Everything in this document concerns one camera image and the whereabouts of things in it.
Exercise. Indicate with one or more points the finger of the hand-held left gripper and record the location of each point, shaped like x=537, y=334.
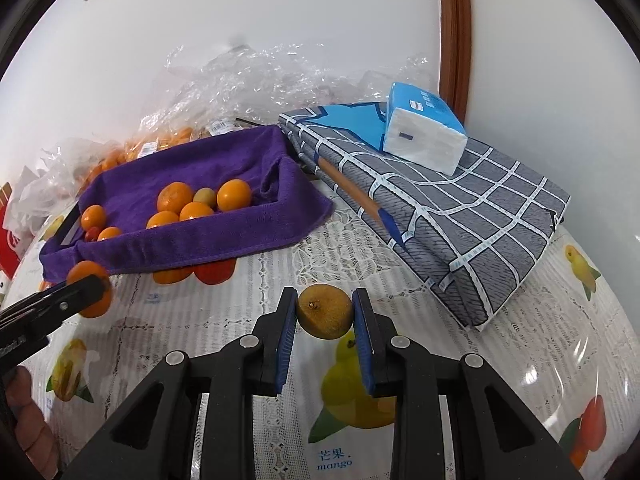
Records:
x=52, y=287
x=65, y=302

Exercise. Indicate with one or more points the brown stick with blue tip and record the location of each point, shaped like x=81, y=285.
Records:
x=360, y=197

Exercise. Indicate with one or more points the folded grey plaid sheet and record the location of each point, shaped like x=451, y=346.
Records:
x=450, y=230

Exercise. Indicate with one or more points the white plastic bag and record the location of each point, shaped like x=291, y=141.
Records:
x=32, y=195

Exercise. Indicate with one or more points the yellowish brown orange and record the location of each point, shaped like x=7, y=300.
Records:
x=325, y=312

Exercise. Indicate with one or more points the blue white tissue pack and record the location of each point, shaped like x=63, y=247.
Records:
x=425, y=130

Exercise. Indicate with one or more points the small yellow-green orange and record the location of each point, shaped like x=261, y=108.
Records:
x=205, y=194

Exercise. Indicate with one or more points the large orange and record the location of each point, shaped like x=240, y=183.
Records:
x=175, y=196

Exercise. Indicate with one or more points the fruit print lace tablecloth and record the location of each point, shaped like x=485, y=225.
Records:
x=475, y=385

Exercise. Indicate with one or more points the white barcode label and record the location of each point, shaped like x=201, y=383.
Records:
x=225, y=127

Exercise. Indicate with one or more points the person's left hand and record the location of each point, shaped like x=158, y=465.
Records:
x=30, y=410

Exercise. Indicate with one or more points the black tray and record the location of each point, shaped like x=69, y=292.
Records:
x=67, y=232

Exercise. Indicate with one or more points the small red tomato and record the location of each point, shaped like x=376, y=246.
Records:
x=91, y=234

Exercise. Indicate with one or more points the red and white package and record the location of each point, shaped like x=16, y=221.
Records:
x=9, y=245

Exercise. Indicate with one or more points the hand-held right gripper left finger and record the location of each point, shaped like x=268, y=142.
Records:
x=286, y=345

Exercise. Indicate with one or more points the clear crinkled plastic bag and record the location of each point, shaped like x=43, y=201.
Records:
x=280, y=80

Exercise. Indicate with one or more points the pile of bagged oranges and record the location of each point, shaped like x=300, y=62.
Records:
x=170, y=136

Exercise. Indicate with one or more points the brown wooden door frame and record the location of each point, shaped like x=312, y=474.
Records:
x=454, y=35

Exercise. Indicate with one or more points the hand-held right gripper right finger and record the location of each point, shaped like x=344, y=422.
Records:
x=364, y=345

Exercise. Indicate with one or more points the purple towel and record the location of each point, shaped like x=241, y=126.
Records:
x=225, y=240

